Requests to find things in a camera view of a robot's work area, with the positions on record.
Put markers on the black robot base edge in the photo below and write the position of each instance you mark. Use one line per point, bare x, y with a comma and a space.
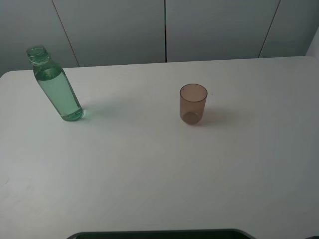
170, 234

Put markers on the pink translucent plastic cup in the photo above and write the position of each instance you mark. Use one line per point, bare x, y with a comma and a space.
192, 103

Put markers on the green transparent water bottle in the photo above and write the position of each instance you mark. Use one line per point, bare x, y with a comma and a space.
53, 81

